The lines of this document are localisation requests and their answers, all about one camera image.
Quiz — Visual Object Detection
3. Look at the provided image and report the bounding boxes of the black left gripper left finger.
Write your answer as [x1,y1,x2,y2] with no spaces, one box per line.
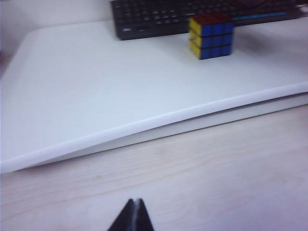
[107,198,136,231]

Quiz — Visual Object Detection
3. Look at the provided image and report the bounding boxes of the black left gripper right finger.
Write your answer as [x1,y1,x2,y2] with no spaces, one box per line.
[133,197,155,231]

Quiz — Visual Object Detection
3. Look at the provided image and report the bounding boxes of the Rubik's cube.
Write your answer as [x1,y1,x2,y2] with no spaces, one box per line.
[188,13,235,60]

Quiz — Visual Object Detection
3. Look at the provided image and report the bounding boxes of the white desk riser base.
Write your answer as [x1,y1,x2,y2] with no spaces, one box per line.
[57,90,308,161]

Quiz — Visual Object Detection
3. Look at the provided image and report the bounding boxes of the white desk riser board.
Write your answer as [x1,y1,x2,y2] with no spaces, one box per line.
[0,20,308,174]

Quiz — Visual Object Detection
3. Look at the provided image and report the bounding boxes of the black computer keyboard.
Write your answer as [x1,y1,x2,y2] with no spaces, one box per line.
[111,0,302,41]

